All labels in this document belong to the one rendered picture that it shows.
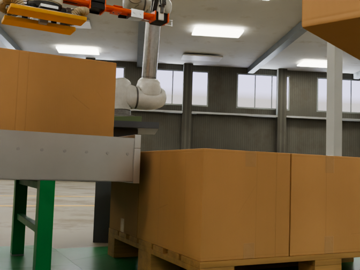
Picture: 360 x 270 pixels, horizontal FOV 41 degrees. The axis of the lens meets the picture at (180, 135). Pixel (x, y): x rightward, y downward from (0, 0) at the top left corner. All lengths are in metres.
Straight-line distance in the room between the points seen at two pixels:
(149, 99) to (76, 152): 1.26
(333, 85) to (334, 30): 4.97
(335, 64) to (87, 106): 3.82
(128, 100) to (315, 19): 2.63
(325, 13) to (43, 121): 1.72
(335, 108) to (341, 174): 3.41
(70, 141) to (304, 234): 1.01
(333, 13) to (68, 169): 1.58
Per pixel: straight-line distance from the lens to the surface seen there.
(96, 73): 2.21
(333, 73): 5.55
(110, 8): 2.50
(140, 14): 2.55
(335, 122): 5.47
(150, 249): 2.11
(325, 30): 0.55
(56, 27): 2.47
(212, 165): 1.72
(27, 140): 1.95
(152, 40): 3.19
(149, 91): 3.15
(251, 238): 1.83
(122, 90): 3.11
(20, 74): 2.14
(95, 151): 2.01
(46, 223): 1.98
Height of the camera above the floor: 0.46
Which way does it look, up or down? 4 degrees up
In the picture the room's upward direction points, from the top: 2 degrees clockwise
